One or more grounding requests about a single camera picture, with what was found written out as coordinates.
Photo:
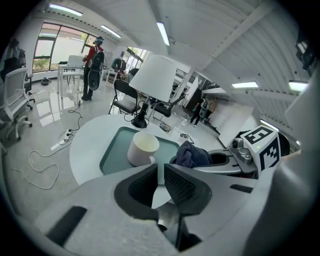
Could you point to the white power strip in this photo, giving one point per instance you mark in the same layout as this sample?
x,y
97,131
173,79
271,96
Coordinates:
x,y
68,135

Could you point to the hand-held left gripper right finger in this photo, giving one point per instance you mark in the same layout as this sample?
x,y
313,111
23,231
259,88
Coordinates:
x,y
225,200

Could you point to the white shade table lamp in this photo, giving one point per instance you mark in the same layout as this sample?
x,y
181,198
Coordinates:
x,y
155,75

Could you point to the white marble table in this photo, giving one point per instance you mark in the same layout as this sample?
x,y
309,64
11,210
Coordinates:
x,y
202,136

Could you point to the round white side table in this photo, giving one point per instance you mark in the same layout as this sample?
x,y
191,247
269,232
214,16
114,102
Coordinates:
x,y
87,150

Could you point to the ceiling light panel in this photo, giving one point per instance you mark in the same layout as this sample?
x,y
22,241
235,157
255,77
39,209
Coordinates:
x,y
163,33
297,85
110,31
245,85
65,10

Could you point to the black folding chair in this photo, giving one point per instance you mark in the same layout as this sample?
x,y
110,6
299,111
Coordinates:
x,y
125,97

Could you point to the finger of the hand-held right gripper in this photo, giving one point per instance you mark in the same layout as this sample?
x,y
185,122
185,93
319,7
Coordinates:
x,y
220,169
220,151

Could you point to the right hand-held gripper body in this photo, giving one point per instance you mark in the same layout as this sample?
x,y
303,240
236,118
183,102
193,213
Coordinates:
x,y
262,147

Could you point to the cream white cup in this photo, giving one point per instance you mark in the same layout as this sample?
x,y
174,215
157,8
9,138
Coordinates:
x,y
142,147

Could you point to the black chrome-frame office chair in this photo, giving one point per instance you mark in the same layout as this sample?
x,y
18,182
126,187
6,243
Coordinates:
x,y
165,108

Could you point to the large window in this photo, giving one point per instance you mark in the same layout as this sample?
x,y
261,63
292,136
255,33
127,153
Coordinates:
x,y
60,47

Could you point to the black jacket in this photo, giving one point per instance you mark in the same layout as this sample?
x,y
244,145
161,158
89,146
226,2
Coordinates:
x,y
12,66

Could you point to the clear water bottle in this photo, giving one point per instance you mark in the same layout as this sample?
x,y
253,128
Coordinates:
x,y
185,122

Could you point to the wicker waste basket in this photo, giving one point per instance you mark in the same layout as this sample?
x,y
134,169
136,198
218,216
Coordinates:
x,y
165,127

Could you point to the white metal-leg desk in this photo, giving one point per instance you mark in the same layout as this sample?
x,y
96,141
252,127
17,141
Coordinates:
x,y
72,66

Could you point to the green rectangular tray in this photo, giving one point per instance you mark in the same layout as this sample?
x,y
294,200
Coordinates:
x,y
115,150

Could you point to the black swivel chair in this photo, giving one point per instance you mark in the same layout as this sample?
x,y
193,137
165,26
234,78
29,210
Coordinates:
x,y
29,85

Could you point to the dark blue-grey cloth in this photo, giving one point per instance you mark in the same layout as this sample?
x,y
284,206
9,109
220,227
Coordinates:
x,y
192,155

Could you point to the small grey box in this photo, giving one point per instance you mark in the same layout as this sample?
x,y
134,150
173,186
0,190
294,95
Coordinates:
x,y
185,137

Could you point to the white mesh office chair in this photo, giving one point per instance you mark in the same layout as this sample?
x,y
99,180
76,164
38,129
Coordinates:
x,y
15,90

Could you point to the person's right forearm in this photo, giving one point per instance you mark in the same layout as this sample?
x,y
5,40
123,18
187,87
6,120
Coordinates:
x,y
292,155

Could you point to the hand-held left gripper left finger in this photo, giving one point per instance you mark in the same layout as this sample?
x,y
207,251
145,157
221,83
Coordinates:
x,y
100,212

